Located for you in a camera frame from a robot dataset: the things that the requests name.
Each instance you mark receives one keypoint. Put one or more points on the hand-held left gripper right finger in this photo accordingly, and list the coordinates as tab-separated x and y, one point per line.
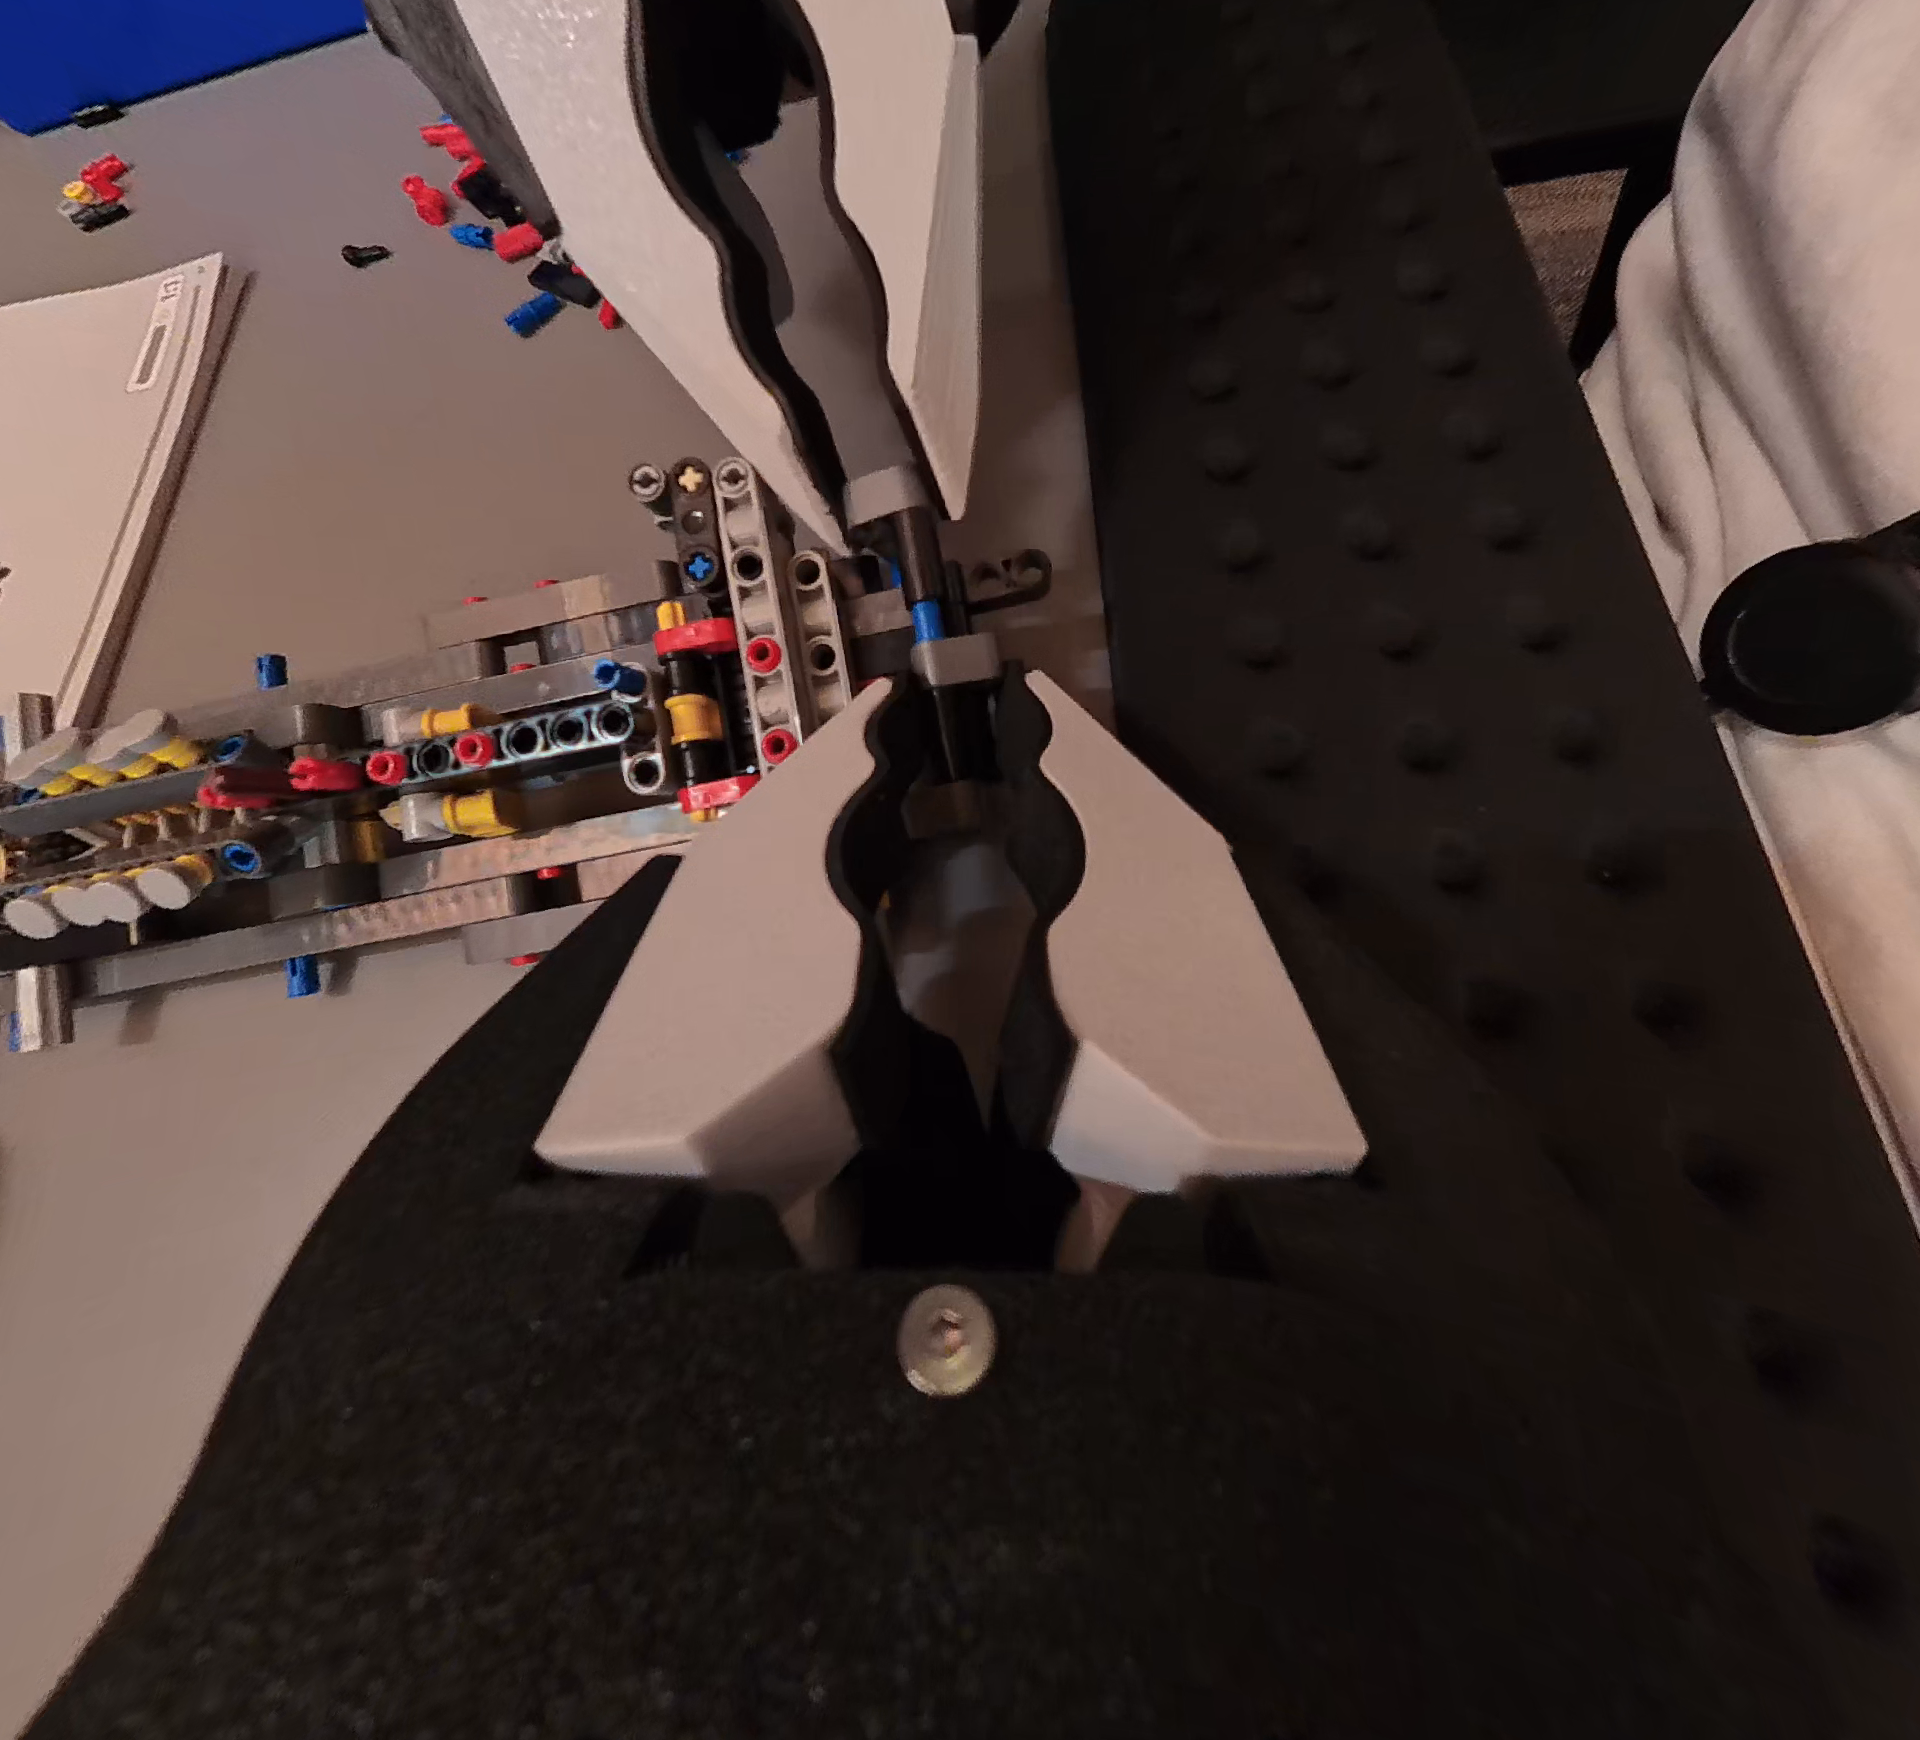
1201	1006

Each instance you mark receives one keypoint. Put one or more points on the grey lego car chassis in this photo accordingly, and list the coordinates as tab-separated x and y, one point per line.
505	609

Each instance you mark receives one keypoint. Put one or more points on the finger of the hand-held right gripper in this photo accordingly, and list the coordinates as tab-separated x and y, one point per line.
553	49
889	49

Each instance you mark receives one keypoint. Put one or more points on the short black lego pin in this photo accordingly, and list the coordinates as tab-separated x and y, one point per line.
98	216

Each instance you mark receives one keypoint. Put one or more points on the black chair frame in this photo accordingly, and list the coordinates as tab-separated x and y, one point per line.
1575	49

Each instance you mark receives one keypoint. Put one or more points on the black round disc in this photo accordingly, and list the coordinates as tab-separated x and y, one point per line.
1810	639

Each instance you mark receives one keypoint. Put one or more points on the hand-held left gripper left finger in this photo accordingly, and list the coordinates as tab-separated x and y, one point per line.
723	1006

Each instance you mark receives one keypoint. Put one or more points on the person in white shirt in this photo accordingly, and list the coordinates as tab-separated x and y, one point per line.
1802	267

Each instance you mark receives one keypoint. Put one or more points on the black dotted pad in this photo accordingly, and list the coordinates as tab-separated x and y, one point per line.
1422	570

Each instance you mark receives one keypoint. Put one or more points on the lego instruction booklet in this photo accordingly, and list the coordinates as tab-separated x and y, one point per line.
105	421

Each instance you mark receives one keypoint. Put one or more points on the pile of small lego pieces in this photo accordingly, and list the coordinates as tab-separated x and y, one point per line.
517	244

